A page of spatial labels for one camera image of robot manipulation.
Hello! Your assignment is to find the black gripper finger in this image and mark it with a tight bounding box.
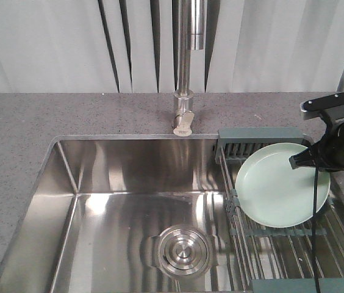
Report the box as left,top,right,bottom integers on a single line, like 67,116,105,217
289,146,319,168

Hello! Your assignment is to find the mint green round plate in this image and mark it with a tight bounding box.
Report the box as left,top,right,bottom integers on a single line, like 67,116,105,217
235,143,315,228

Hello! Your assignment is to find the teal metal drying rack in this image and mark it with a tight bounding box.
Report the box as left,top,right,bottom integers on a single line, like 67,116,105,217
215,128,344,292

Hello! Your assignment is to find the round steel sink drain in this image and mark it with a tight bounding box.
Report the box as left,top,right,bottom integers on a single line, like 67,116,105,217
147,225,218,279

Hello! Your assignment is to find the stainless steel faucet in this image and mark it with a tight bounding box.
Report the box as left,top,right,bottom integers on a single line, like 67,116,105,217
172,1,205,137

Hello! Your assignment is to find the stainless steel sink basin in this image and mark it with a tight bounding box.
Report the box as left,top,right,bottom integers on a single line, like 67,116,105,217
0,134,244,292

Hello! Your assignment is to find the white pleated curtain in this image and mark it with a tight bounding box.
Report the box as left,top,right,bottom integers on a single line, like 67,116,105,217
0,1,344,93

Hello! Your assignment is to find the black cable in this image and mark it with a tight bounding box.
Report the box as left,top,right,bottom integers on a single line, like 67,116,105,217
307,125,343,293

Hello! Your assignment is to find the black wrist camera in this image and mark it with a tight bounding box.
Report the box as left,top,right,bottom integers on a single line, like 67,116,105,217
300,92,344,120

